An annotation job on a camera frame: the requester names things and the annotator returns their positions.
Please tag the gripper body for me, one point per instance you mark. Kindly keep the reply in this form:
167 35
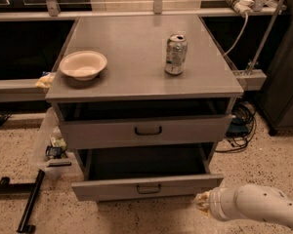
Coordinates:
215 201

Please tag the grey drawer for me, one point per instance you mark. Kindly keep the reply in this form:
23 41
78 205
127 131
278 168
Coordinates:
144 132
139 172

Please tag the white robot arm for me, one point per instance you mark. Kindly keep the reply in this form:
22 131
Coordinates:
248 201

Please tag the grey metal drawer cabinet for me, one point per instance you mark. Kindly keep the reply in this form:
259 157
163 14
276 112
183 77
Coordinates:
134 84

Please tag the clear plastic bin with items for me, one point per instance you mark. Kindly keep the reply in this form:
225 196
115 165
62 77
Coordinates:
50 153

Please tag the crumpled silver soda can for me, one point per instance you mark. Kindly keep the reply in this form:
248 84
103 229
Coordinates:
176 53

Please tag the white paper bowl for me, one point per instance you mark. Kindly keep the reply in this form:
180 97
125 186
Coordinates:
83 65

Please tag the yellow crumpled snack bag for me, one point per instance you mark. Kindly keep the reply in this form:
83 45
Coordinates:
46 80

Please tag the black metal floor stand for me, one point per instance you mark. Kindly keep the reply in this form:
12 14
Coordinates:
30 191

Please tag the white power strip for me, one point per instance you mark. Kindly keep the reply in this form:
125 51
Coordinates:
242 7

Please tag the thin metal diagonal rod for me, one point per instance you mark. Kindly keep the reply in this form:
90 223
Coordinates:
251 64

